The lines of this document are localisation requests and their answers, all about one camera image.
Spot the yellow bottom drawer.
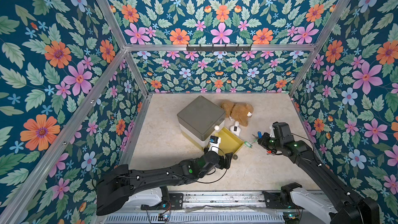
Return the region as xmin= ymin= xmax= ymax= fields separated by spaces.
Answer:
xmin=215 ymin=127 xmax=244 ymax=154

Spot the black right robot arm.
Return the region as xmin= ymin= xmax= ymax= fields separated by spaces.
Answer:
xmin=257 ymin=122 xmax=380 ymax=224

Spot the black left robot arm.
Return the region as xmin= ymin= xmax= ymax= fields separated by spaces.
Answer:
xmin=96 ymin=151 xmax=234 ymax=216

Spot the white yellow drawer cabinet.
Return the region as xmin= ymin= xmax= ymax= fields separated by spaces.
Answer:
xmin=179 ymin=121 xmax=225 ymax=149

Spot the small white plush toy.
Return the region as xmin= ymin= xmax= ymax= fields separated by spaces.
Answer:
xmin=230 ymin=121 xmax=241 ymax=137

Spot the brown teddy bear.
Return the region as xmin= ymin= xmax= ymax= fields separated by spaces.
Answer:
xmin=220 ymin=100 xmax=254 ymax=127

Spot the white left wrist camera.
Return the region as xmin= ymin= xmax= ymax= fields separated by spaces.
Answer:
xmin=208 ymin=135 xmax=221 ymax=153

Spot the aluminium front rail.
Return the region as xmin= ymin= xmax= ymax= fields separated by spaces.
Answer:
xmin=90 ymin=190 xmax=343 ymax=224

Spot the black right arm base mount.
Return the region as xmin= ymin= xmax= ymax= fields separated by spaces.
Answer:
xmin=262 ymin=183 xmax=302 ymax=209

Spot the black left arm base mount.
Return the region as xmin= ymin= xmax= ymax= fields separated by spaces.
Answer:
xmin=140 ymin=187 xmax=184 ymax=211

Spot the black hook rail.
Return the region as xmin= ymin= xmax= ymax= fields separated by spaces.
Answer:
xmin=186 ymin=44 xmax=252 ymax=52

